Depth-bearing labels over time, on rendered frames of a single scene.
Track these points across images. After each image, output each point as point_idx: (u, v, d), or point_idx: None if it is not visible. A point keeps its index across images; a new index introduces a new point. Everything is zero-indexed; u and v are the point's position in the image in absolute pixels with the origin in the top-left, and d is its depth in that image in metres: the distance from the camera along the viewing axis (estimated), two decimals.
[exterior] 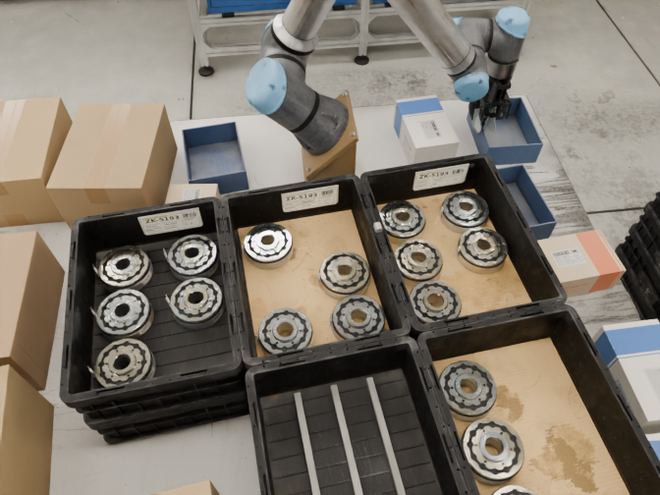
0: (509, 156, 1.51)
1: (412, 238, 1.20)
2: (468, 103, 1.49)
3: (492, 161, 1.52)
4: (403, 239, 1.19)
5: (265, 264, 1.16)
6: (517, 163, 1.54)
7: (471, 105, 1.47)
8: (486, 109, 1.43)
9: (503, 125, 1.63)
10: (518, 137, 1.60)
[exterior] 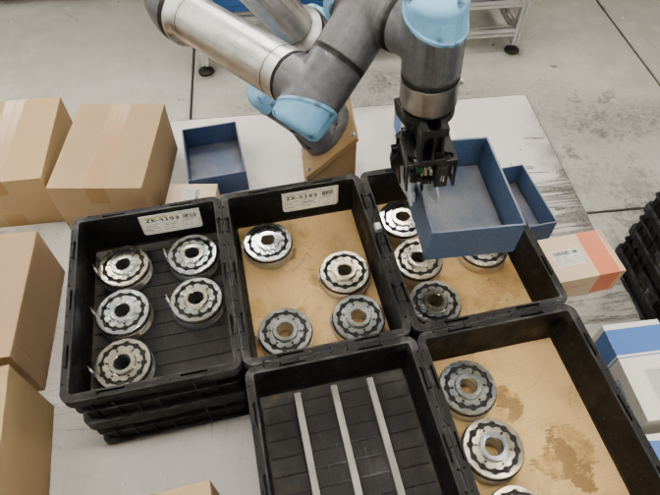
0: (467, 245, 0.87)
1: (412, 238, 1.20)
2: (389, 156, 0.84)
3: (439, 252, 0.88)
4: (403, 239, 1.19)
5: (265, 264, 1.16)
6: (481, 253, 0.90)
7: (393, 161, 0.83)
8: (414, 170, 0.79)
9: (458, 183, 0.99)
10: (482, 204, 0.96)
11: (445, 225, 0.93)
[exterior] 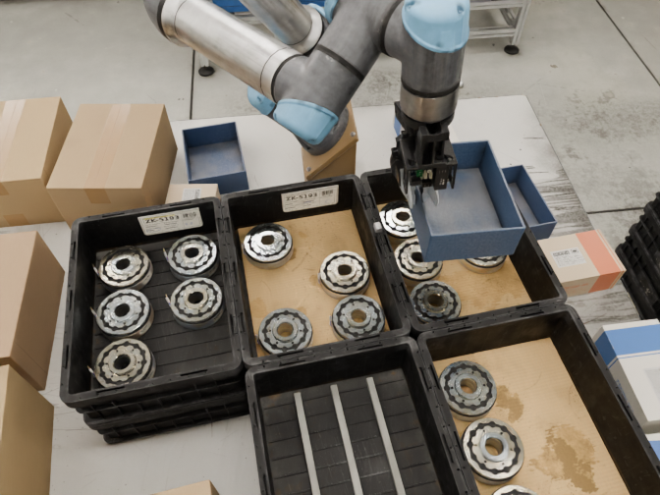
0: (467, 247, 0.88)
1: (412, 238, 1.20)
2: (389, 160, 0.85)
3: (438, 255, 0.89)
4: (403, 239, 1.19)
5: (265, 264, 1.16)
6: (481, 256, 0.90)
7: (393, 164, 0.84)
8: (414, 174, 0.79)
9: (459, 186, 0.99)
10: (483, 207, 0.96)
11: (445, 228, 0.94)
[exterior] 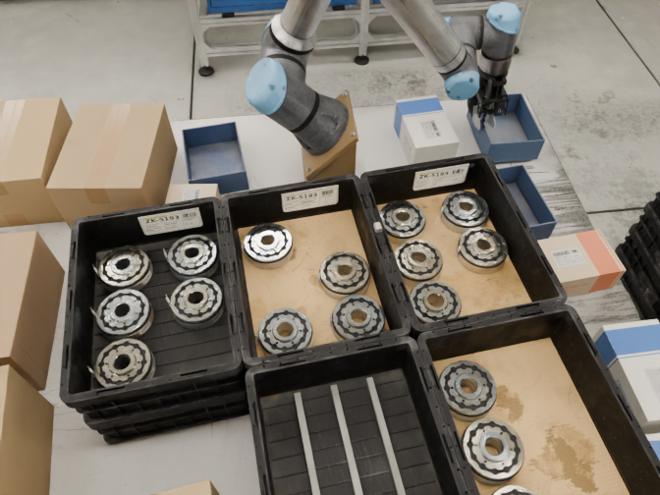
0: (511, 153, 1.50)
1: (412, 238, 1.20)
2: (467, 100, 1.48)
3: (494, 158, 1.51)
4: (403, 239, 1.19)
5: (265, 264, 1.16)
6: (519, 160, 1.53)
7: (469, 102, 1.46)
8: (484, 106, 1.42)
9: (503, 122, 1.62)
10: (518, 134, 1.59)
11: None
